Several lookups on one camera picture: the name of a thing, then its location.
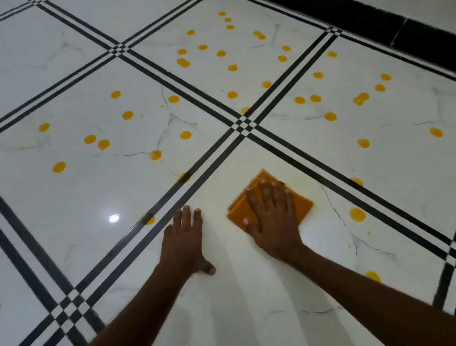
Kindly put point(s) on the person's left little finger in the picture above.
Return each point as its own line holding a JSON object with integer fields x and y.
{"x": 168, "y": 230}

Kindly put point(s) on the person's right middle finger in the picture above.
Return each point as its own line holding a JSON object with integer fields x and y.
{"x": 267, "y": 197}

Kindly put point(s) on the person's right forearm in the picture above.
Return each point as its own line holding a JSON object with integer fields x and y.
{"x": 372, "y": 305}

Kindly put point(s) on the person's right hand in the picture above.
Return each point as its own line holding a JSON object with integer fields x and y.
{"x": 278, "y": 232}

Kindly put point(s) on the person's left hand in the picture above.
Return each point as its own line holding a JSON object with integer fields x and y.
{"x": 182, "y": 249}

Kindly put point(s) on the person's left forearm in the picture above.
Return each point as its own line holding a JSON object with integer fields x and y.
{"x": 134, "y": 328}

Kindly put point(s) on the orange cleaning cloth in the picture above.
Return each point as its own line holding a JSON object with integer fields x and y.
{"x": 238, "y": 209}

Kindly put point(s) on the person's right little finger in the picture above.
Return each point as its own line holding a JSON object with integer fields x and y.
{"x": 290, "y": 202}

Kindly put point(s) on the person's left middle finger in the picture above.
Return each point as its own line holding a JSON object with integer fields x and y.
{"x": 186, "y": 218}

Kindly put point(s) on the black skirting board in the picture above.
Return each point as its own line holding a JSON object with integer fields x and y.
{"x": 357, "y": 11}

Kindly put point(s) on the scatter of yellow liquid drops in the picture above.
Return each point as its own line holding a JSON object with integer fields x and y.
{"x": 357, "y": 214}

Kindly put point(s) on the person's left thumb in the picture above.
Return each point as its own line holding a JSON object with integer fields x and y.
{"x": 208, "y": 268}

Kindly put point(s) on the person's right thumb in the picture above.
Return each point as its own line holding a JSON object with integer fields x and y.
{"x": 251, "y": 227}

